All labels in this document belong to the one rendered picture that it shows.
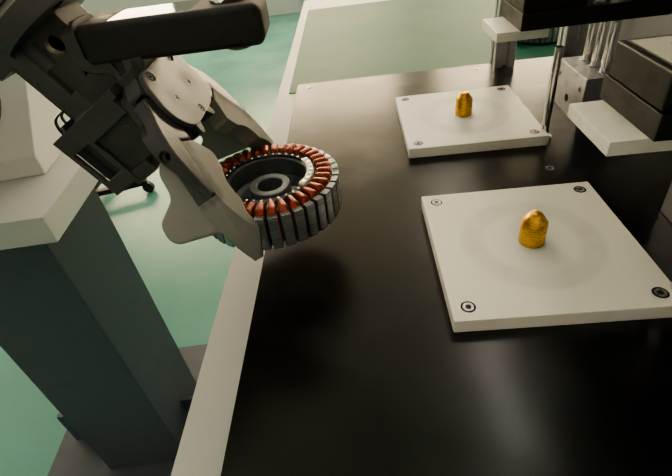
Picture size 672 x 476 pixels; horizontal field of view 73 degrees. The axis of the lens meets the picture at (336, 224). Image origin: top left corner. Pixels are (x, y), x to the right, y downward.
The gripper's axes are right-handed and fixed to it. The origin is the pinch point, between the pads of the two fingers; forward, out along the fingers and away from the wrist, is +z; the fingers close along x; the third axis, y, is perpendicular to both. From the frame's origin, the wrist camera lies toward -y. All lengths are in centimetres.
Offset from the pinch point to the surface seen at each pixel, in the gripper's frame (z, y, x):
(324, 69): 7, 2, -53
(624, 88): 6.1, -24.6, 2.4
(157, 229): 32, 108, -112
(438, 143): 11.6, -11.4, -14.2
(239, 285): 4.2, 7.9, 1.9
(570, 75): 17.1, -27.0, -21.1
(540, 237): 12.9, -15.6, 4.1
